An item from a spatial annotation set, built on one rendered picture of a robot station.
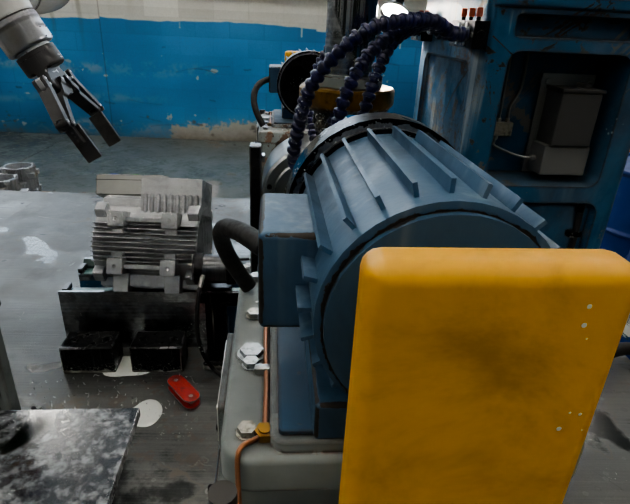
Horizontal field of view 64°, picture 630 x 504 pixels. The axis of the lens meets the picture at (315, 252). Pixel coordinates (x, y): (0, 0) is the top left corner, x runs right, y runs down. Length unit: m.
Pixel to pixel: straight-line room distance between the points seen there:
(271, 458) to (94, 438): 0.43
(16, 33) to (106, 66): 5.81
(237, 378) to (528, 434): 0.25
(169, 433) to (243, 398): 0.51
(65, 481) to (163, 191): 0.55
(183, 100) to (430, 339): 6.50
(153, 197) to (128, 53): 5.79
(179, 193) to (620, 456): 0.92
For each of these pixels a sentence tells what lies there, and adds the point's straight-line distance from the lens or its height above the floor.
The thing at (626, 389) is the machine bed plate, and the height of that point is 0.80.
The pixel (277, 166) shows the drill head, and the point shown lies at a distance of 1.24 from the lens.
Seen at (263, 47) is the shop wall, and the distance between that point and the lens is 6.49.
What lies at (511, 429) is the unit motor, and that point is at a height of 1.26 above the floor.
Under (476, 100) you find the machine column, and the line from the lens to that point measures 0.88.
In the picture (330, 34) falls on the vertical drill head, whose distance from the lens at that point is 0.97.
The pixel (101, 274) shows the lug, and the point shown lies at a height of 0.98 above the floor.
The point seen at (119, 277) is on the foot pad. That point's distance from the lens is 1.06.
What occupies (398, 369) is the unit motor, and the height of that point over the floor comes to 1.30.
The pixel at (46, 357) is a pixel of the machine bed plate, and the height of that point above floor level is 0.80.
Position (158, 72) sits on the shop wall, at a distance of 6.72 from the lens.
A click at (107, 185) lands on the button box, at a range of 1.33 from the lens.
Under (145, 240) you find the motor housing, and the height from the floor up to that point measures 1.05.
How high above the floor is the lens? 1.44
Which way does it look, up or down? 25 degrees down
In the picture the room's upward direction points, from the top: 3 degrees clockwise
